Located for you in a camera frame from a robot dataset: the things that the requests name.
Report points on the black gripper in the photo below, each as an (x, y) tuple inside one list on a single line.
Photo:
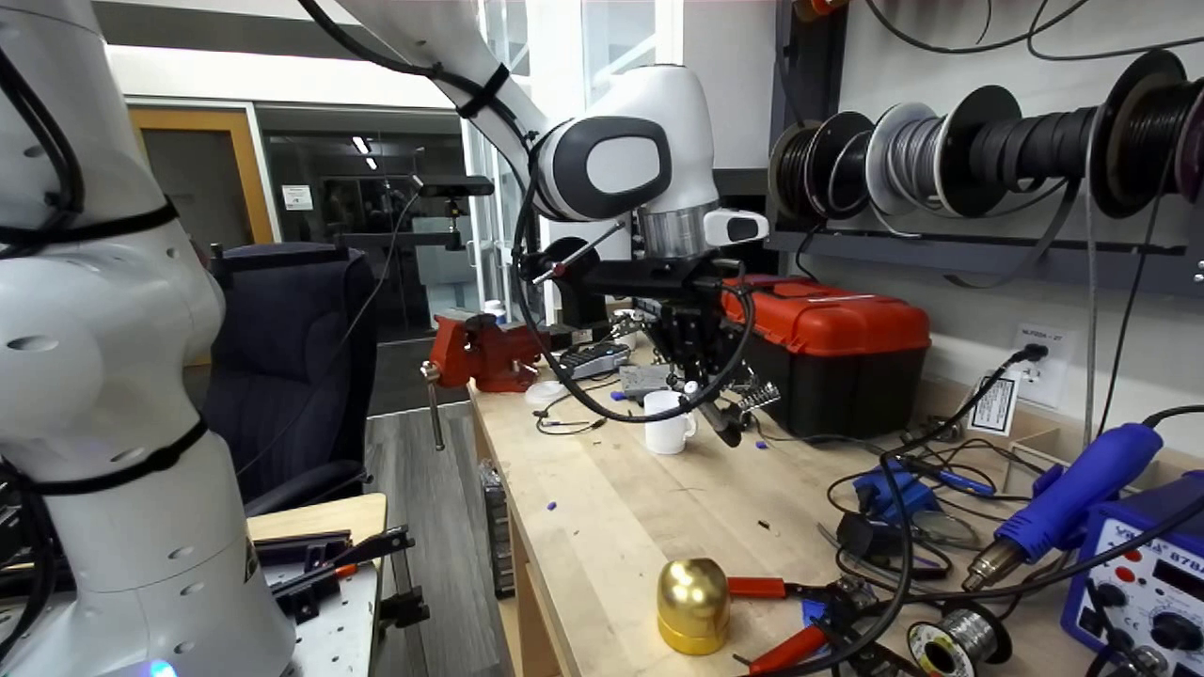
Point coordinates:
[(698, 338)]

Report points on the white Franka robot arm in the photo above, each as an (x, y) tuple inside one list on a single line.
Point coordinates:
[(98, 376)]

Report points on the white mug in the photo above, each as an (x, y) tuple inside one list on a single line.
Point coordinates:
[(665, 432)]

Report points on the red and black toolbox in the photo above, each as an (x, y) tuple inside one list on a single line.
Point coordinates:
[(841, 362)]

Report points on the grey metal plate device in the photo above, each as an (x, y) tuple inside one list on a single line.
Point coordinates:
[(590, 362)]

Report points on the white rounded object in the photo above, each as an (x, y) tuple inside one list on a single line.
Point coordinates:
[(546, 395)]

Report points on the black power adapter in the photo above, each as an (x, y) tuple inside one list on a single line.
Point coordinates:
[(858, 540)]

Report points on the blue plastic connector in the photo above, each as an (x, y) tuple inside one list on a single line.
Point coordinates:
[(898, 492)]

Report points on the red bench vise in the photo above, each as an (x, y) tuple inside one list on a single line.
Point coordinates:
[(484, 356)]

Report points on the black vertical power strip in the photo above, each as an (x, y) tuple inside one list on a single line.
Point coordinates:
[(497, 533)]

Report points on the white paper tag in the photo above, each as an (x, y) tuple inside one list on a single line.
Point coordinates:
[(996, 407)]

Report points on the blue hot air gun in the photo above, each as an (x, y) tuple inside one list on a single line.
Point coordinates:
[(1078, 490)]

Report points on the side table with wood board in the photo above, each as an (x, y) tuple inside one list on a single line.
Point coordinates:
[(321, 521)]

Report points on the black orange bar clamp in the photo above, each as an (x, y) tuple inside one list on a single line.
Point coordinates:
[(324, 566)]

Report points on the dark blue office chair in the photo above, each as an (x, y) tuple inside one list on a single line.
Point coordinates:
[(296, 362)]

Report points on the blue soldering station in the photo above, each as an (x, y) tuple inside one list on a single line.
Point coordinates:
[(1129, 589)]

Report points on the wood framed doorway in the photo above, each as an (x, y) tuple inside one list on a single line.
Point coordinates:
[(201, 116)]

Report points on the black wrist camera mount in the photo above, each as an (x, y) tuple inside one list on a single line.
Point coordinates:
[(626, 279)]

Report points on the dark metal wall rack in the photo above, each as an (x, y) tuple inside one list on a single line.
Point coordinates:
[(980, 257)]

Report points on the white wall outlet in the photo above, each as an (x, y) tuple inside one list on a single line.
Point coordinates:
[(1039, 360)]

